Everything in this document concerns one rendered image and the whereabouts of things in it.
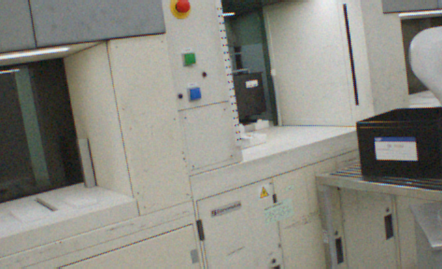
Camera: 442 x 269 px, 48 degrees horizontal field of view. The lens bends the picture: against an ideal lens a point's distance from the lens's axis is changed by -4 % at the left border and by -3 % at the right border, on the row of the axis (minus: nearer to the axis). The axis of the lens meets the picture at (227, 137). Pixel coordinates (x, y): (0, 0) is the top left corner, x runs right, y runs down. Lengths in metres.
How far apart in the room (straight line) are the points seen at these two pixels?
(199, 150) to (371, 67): 0.74
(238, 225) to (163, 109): 0.44
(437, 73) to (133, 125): 0.77
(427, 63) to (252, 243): 0.82
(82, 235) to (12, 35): 0.53
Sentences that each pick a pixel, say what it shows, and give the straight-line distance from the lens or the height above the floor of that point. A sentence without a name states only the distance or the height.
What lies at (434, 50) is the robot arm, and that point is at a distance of 1.11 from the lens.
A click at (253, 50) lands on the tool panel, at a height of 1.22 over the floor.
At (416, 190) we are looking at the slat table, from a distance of 1.47.
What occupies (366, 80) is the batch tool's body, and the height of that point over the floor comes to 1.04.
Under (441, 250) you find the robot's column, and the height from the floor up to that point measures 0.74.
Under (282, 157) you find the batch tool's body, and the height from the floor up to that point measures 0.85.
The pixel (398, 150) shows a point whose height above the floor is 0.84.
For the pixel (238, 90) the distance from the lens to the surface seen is 2.19.
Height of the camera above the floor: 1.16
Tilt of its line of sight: 8 degrees down
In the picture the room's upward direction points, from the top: 9 degrees counter-clockwise
